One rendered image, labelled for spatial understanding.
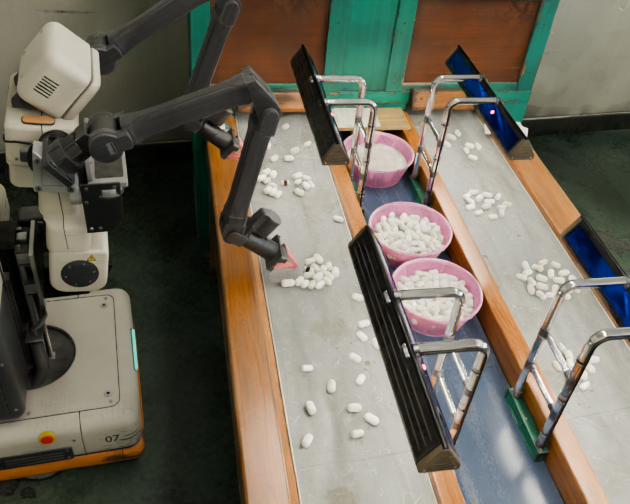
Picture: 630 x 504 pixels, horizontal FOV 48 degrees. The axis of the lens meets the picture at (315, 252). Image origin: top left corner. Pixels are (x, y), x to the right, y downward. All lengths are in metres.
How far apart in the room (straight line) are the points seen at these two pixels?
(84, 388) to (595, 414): 1.52
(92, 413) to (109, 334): 0.33
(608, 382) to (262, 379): 0.91
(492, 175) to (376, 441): 1.25
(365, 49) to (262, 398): 1.48
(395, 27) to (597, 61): 1.98
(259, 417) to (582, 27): 3.16
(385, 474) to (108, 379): 1.09
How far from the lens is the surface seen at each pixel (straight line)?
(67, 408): 2.38
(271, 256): 1.99
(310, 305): 1.98
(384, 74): 2.81
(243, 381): 1.77
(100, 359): 2.49
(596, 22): 4.34
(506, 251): 2.31
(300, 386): 1.79
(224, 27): 2.08
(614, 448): 1.91
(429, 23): 2.77
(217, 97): 1.67
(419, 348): 1.41
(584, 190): 4.15
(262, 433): 1.68
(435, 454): 1.30
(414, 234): 2.27
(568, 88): 4.47
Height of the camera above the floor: 2.15
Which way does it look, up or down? 41 degrees down
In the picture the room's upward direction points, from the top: 6 degrees clockwise
